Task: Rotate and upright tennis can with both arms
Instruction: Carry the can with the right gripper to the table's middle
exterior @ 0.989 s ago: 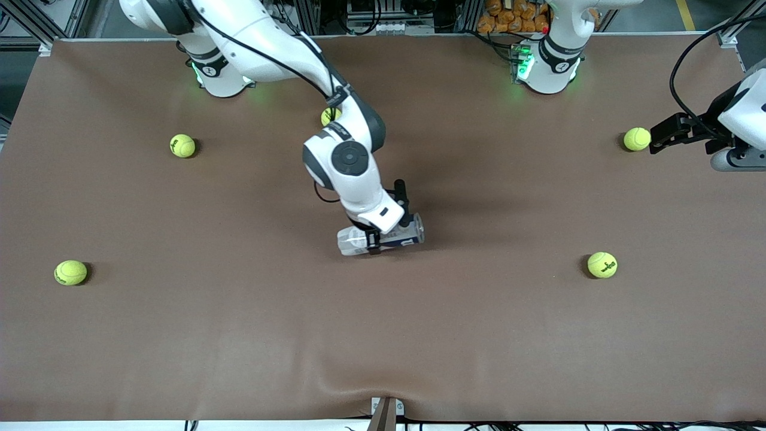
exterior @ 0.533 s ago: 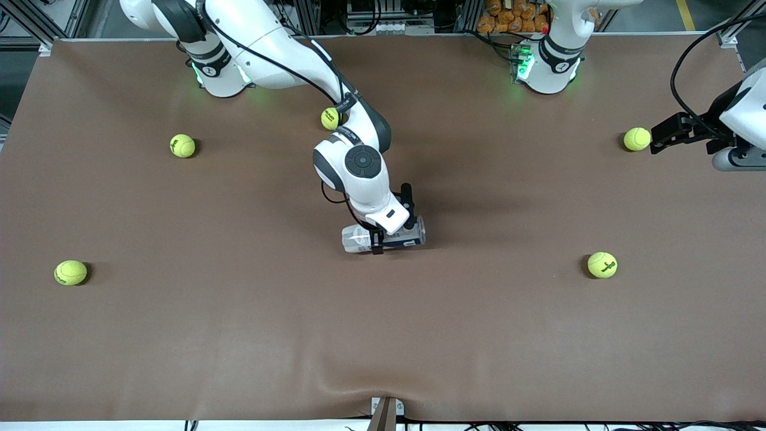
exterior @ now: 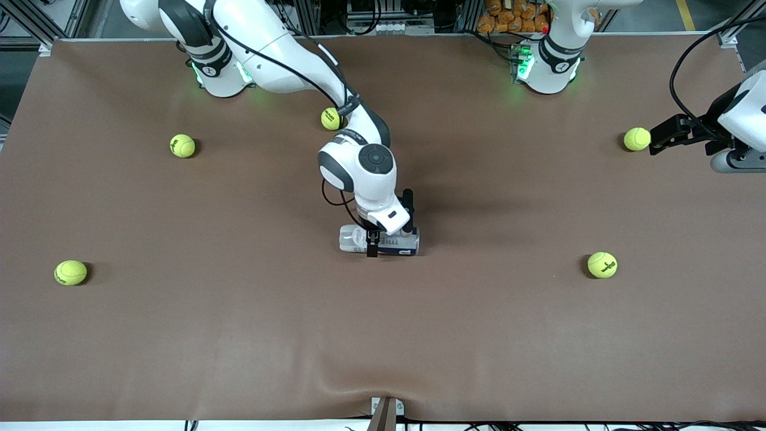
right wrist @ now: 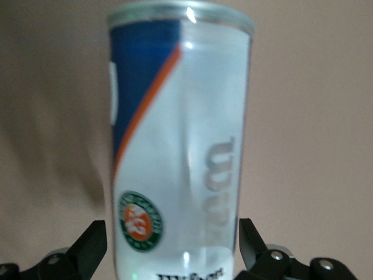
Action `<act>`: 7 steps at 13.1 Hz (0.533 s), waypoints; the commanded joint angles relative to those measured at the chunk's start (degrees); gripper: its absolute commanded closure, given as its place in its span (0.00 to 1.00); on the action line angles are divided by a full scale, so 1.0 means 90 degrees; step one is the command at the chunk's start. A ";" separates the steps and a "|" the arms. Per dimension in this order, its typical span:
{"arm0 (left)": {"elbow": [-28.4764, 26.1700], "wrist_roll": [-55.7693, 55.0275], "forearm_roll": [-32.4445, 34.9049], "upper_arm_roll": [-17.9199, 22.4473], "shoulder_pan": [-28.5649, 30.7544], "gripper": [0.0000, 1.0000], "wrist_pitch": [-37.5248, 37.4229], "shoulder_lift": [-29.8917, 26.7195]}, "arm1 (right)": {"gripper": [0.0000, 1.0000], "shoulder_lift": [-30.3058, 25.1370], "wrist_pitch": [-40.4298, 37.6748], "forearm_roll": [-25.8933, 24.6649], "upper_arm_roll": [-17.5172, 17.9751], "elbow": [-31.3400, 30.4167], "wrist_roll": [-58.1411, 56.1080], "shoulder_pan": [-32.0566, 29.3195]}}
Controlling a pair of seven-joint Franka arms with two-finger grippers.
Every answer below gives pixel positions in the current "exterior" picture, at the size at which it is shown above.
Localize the clear tennis ball can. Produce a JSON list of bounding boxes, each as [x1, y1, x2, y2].
[[339, 224, 420, 257]]

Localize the brown table mat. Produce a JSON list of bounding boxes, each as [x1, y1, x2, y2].
[[0, 33, 766, 423]]

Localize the white terminal strip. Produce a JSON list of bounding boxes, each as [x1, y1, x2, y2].
[[349, 18, 434, 35]]

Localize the orange mesh bag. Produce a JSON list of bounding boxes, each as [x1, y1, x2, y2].
[[477, 0, 550, 34]]

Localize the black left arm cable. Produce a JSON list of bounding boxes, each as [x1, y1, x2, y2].
[[669, 15, 766, 129]]

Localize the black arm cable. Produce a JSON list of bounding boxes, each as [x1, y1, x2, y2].
[[203, 0, 366, 231], [669, 15, 766, 129]]

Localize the aluminium frame strut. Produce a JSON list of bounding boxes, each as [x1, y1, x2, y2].
[[715, 0, 766, 48], [12, 0, 57, 56]]

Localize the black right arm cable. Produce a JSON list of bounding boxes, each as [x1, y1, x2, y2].
[[203, 0, 366, 231]]

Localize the metal table edge bracket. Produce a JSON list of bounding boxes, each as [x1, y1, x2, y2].
[[371, 397, 405, 431]]

